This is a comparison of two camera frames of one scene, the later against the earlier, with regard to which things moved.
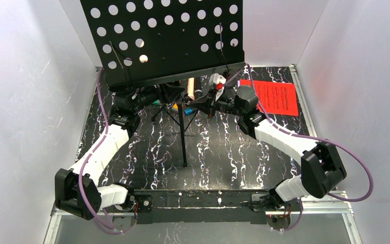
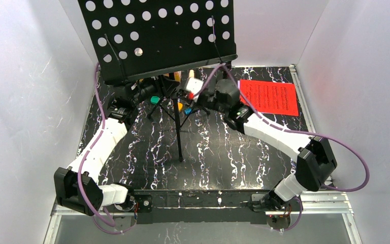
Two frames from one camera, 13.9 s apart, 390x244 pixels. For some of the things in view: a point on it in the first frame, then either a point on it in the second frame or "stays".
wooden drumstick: x=191 y=87 to x=191 y=73
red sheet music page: x=275 y=97 stays
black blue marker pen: x=188 y=111 stays
